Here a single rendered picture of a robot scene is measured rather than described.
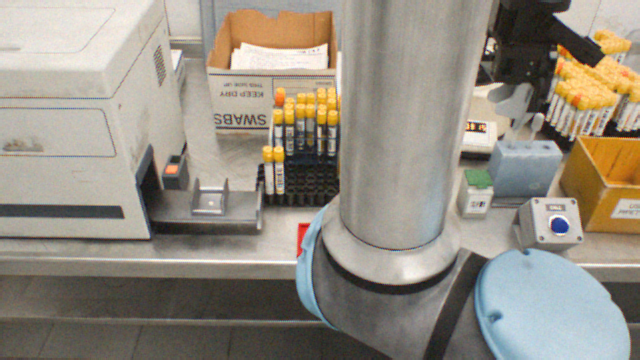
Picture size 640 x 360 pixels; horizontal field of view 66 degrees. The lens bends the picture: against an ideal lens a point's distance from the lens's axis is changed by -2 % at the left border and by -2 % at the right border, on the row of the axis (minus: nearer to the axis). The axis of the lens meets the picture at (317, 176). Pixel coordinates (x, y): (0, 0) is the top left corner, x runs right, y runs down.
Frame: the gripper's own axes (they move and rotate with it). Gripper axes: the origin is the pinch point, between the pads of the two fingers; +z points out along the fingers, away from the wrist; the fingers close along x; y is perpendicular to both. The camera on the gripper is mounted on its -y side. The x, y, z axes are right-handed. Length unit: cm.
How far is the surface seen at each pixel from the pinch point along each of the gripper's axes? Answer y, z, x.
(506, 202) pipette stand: -0.5, 14.1, 3.4
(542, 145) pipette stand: -5.5, 5.1, -0.6
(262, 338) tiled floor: 47, 103, -28
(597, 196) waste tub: -11.6, 8.1, 8.8
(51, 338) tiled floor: 116, 103, -29
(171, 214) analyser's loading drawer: 54, 11, 9
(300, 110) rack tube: 34.3, 3.9, -9.5
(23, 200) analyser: 75, 7, 10
